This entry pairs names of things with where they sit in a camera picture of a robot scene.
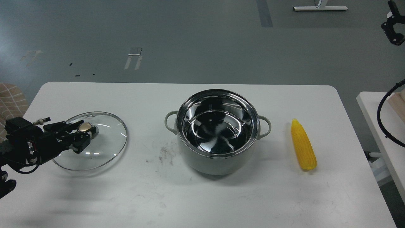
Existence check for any wooden block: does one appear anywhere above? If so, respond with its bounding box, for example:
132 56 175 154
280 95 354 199
388 89 405 123

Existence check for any white side table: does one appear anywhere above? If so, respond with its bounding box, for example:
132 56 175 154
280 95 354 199
356 92 405 200

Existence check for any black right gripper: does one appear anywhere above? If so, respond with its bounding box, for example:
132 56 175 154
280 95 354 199
381 0 405 46

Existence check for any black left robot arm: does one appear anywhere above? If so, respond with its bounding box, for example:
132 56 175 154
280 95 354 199
0 117 97 174

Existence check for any grey steel cooking pot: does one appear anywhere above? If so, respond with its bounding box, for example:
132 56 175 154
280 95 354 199
164 89 272 175

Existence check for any white stand base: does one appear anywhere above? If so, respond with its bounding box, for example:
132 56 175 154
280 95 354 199
293 0 348 11

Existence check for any yellow corn cob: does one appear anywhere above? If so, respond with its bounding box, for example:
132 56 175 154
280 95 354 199
290 118 317 171

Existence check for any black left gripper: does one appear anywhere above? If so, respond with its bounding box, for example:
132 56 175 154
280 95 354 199
4 117 97 167

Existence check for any glass pot lid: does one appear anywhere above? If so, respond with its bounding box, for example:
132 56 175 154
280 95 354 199
53 111 128 171

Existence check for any beige checkered cloth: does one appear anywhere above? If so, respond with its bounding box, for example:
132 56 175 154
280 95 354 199
0 83 29 142

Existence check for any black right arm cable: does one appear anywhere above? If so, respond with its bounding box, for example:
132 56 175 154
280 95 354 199
377 79 405 147

